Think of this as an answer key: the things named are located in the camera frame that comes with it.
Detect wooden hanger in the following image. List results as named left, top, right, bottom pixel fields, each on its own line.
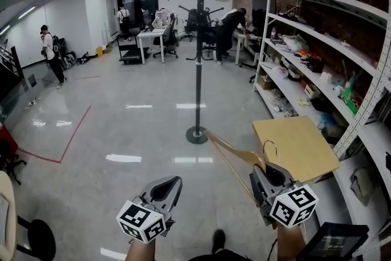
left=204, top=130, right=279, bottom=208

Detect person's right forearm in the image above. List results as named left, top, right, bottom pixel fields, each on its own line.
left=276, top=224, right=306, bottom=261

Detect black platform cart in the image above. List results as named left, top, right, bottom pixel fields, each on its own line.
left=116, top=34, right=150, bottom=65

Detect small white plastic bag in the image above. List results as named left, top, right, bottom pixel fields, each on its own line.
left=271, top=66, right=289, bottom=79

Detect black glass door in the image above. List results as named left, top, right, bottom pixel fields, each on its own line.
left=115, top=0, right=159, bottom=34

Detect white metal shelving unit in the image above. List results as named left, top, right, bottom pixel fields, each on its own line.
left=252, top=0, right=391, bottom=256

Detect blue plastic bag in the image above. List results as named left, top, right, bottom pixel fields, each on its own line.
left=317, top=112, right=332, bottom=129

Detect person's black shoe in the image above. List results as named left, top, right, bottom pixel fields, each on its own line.
left=211, top=229, right=227, bottom=254

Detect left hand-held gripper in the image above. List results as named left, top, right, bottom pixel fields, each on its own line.
left=115, top=175, right=183, bottom=244

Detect black tablet screen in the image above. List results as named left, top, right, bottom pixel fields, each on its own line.
left=298, top=222, right=370, bottom=261

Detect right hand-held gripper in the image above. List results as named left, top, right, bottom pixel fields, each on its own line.
left=249, top=163, right=320, bottom=229

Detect black round pedestal base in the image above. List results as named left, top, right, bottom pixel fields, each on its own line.
left=16, top=216, right=57, bottom=261

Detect grey backpacks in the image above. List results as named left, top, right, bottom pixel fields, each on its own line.
left=60, top=51, right=77, bottom=70

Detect pink items pile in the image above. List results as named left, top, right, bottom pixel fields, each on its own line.
left=152, top=8, right=172, bottom=29

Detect red cabinet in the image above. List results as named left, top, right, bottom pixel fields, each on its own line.
left=0, top=125, right=18, bottom=160

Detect black office chair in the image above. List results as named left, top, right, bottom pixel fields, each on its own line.
left=152, top=13, right=180, bottom=59
left=180, top=8, right=199, bottom=42
left=201, top=13, right=218, bottom=57

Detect black box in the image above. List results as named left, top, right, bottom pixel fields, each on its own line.
left=308, top=57, right=324, bottom=73

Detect large black monitor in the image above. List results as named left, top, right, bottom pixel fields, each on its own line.
left=252, top=0, right=277, bottom=33

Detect light wooden board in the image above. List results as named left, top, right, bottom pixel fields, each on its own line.
left=252, top=115, right=341, bottom=184

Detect person's left forearm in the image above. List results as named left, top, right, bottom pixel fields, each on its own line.
left=123, top=238, right=156, bottom=261

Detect black chair base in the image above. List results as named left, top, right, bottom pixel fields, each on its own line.
left=0, top=139, right=27, bottom=186

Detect cardboard box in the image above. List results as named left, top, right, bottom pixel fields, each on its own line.
left=258, top=75, right=274, bottom=90

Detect green item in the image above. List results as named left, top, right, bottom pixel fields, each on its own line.
left=340, top=87, right=360, bottom=114

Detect beige round table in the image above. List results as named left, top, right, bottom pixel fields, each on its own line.
left=0, top=171, right=18, bottom=261

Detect person's black trouser leg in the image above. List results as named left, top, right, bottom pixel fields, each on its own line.
left=188, top=249, right=253, bottom=261

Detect black coat rack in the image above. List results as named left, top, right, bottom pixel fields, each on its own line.
left=178, top=0, right=225, bottom=145

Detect white desk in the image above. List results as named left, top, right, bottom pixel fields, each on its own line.
left=137, top=26, right=167, bottom=64
left=233, top=30, right=263, bottom=67

